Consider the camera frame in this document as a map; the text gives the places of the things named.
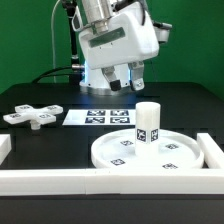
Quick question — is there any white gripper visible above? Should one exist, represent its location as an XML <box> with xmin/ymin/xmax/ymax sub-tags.
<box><xmin>79</xmin><ymin>10</ymin><xmax>159</xmax><ymax>91</ymax></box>

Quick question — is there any white round table top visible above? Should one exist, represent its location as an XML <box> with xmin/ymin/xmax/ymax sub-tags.
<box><xmin>91</xmin><ymin>129</ymin><xmax>204</xmax><ymax>170</ymax></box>

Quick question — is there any white cross-shaped table base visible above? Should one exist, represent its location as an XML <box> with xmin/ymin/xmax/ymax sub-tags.
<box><xmin>3</xmin><ymin>104</ymin><xmax>63</xmax><ymax>130</ymax></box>

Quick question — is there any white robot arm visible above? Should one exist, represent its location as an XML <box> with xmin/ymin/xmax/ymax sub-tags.
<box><xmin>79</xmin><ymin>0</ymin><xmax>159</xmax><ymax>95</ymax></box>

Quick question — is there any white marker sheet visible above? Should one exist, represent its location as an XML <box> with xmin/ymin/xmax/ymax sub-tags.
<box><xmin>63</xmin><ymin>109</ymin><xmax>135</xmax><ymax>126</ymax></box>

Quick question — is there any white front fence bar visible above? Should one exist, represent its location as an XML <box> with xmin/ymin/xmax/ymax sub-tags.
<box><xmin>0</xmin><ymin>169</ymin><xmax>224</xmax><ymax>196</ymax></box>

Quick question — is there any white fence bar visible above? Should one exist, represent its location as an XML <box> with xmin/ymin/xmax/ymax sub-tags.
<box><xmin>197</xmin><ymin>133</ymin><xmax>224</xmax><ymax>169</ymax></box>
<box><xmin>0</xmin><ymin>169</ymin><xmax>224</xmax><ymax>196</ymax></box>

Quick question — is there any white right fence bar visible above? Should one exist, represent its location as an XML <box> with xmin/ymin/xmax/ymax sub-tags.
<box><xmin>197</xmin><ymin>133</ymin><xmax>224</xmax><ymax>169</ymax></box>

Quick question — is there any white left fence block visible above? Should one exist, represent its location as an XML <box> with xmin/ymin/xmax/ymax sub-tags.
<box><xmin>0</xmin><ymin>134</ymin><xmax>11</xmax><ymax>165</ymax></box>

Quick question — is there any black cable bundle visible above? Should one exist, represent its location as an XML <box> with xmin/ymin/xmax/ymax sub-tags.
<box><xmin>31</xmin><ymin>64</ymin><xmax>86</xmax><ymax>84</ymax></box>

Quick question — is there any white thin cable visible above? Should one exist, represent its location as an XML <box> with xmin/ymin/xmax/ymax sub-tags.
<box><xmin>50</xmin><ymin>0</ymin><xmax>63</xmax><ymax>84</ymax></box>

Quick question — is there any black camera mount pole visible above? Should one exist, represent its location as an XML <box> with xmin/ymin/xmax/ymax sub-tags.
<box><xmin>62</xmin><ymin>0</ymin><xmax>81</xmax><ymax>69</ymax></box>

